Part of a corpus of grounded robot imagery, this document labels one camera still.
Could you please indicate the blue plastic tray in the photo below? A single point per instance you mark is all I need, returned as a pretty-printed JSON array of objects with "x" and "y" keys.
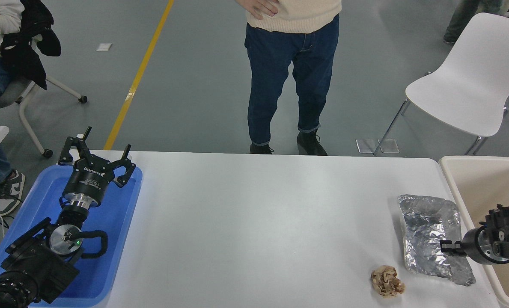
[{"x": 113, "y": 222}]

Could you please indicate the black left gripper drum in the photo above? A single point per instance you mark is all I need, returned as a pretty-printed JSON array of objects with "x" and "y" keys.
[{"x": 87, "y": 179}]

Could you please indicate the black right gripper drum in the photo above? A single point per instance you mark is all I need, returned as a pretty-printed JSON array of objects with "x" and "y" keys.
[{"x": 472, "y": 246}]

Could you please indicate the white shell chair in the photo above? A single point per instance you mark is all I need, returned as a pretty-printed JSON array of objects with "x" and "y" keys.
[{"x": 472, "y": 85}]

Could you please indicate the standing person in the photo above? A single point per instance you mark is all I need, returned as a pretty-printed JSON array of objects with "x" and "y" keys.
[{"x": 280, "y": 77}]

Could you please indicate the clear floor pad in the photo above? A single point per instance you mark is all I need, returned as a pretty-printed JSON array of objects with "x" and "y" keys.
[
  {"x": 390, "y": 145},
  {"x": 365, "y": 145}
]

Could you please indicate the silver foil plate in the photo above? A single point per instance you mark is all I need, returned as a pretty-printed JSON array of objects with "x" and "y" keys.
[{"x": 425, "y": 222}]

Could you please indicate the black jacket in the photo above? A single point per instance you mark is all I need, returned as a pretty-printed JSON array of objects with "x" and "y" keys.
[{"x": 23, "y": 47}]

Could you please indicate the white paper scrap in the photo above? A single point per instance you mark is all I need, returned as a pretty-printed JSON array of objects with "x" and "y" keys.
[{"x": 104, "y": 47}]

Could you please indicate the grey wheeled chair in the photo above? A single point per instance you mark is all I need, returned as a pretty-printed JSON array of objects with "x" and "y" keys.
[{"x": 23, "y": 96}]

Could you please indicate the standing person's right hand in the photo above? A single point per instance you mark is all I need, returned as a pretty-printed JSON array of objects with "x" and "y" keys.
[{"x": 260, "y": 7}]

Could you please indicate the crumpled tan paper ball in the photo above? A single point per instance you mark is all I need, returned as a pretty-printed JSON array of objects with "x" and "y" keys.
[{"x": 387, "y": 281}]

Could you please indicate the large pale plastic bin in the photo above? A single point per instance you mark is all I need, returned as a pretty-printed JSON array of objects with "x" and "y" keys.
[{"x": 464, "y": 184}]

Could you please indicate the distant person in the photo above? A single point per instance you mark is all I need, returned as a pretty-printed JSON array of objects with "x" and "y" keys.
[{"x": 462, "y": 21}]

